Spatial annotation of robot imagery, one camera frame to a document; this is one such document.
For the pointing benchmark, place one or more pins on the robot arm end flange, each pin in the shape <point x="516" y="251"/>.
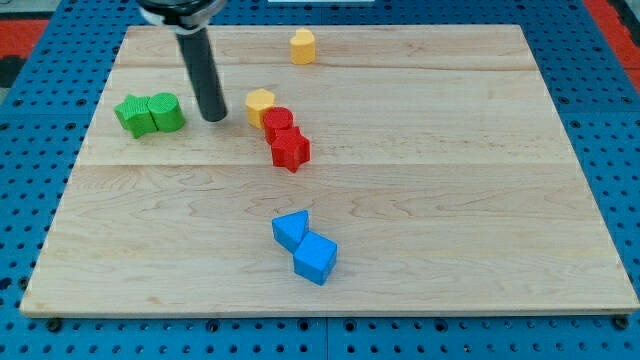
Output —
<point x="184" y="17"/>

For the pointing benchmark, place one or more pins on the yellow hexagon block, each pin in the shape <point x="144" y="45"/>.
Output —
<point x="257" y="103"/>

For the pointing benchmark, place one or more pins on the red star block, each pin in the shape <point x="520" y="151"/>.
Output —
<point x="290" y="149"/>

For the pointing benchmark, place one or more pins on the wooden board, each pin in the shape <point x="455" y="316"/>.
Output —
<point x="438" y="165"/>

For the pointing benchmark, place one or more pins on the blue triangle block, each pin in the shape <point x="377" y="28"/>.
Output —
<point x="289" y="230"/>

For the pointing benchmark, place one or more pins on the red cylinder block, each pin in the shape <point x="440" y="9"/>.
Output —
<point x="276" y="118"/>

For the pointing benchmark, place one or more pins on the blue cube block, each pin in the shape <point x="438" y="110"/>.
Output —
<point x="315" y="258"/>

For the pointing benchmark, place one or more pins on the yellow heart block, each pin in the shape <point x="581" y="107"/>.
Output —
<point x="303" y="47"/>

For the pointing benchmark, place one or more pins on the green cylinder block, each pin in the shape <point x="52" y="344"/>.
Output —
<point x="166" y="112"/>

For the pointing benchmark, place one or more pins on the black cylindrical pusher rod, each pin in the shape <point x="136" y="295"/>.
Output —
<point x="201" y="68"/>

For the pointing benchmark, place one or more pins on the green star block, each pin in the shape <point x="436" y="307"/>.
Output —
<point x="134" y="115"/>

